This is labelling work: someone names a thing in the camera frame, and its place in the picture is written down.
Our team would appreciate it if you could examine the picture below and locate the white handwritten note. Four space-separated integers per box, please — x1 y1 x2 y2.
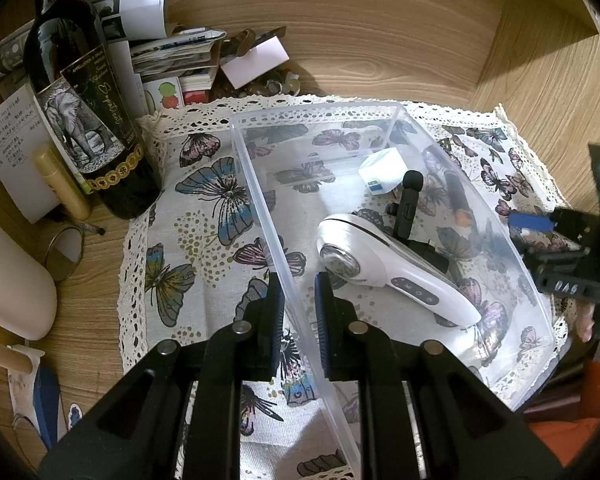
0 84 64 224

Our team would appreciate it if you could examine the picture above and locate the cartoon fruit card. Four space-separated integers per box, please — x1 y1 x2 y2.
142 79 186 111

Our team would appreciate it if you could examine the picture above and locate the wooden shelf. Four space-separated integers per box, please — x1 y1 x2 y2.
472 0 600 94

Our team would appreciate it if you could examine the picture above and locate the white handheld massager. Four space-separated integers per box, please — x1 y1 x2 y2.
315 213 483 330

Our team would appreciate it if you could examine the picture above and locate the butterfly print lace cloth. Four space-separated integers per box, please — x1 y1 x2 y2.
117 93 574 480

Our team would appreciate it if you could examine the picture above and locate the clear plastic storage box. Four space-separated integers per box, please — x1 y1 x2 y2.
228 101 557 480

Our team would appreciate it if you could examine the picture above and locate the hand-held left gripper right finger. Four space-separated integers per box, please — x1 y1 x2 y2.
314 271 565 480

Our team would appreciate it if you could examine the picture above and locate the stack of papers and booklets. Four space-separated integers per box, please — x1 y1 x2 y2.
0 0 227 107

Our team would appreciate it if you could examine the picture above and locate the pink paper box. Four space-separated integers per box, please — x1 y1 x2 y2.
219 37 287 90

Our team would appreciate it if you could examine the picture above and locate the white and blue sticker sheet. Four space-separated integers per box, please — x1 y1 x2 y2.
7 344 84 454

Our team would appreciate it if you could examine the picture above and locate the black tube with orange end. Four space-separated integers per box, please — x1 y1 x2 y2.
446 171 474 229

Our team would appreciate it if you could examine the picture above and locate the cream cylindrical bottle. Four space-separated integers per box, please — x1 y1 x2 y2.
0 204 59 342

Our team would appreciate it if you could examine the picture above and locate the white cube charger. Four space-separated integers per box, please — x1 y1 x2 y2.
358 148 405 195

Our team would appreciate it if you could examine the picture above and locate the dark wine bottle elephant label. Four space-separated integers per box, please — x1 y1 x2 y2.
23 0 163 220

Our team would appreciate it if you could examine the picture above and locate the black pen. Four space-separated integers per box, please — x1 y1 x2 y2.
54 217 107 237

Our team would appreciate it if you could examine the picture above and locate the pile of small dark trinkets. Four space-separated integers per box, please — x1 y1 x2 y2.
214 26 302 102

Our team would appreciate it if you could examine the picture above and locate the yellow lip balm tube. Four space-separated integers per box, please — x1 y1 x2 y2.
33 143 92 221

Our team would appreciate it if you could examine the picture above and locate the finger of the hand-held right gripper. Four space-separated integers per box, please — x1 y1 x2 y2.
508 208 600 240
521 241 589 274

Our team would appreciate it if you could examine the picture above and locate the small round mirror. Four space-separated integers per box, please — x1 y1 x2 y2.
39 226 87 282

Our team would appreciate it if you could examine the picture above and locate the beige wooden peg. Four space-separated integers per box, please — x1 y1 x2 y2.
0 332 34 375

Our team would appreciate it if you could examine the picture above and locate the black clip microphone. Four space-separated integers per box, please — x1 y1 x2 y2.
385 169 425 241

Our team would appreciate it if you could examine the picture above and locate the person's right hand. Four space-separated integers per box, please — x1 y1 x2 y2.
575 302 597 344

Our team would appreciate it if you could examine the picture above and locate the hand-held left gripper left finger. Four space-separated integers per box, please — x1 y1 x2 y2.
37 275 287 480

